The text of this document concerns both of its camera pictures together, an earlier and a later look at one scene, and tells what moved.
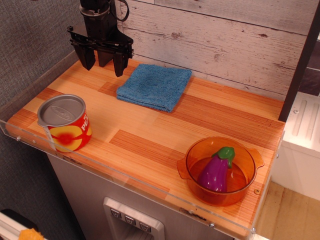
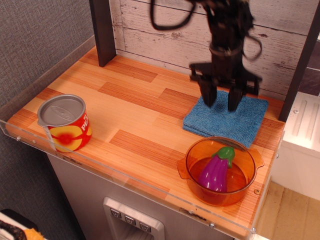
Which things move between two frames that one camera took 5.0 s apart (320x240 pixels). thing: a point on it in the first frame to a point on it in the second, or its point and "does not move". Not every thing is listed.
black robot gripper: x=103 y=36 to x=226 y=68
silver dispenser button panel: x=125 y=222 does not move
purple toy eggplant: x=213 y=175 does not move
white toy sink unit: x=297 y=164 does not move
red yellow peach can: x=69 y=127 does not move
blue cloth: x=156 y=86 to x=242 y=126
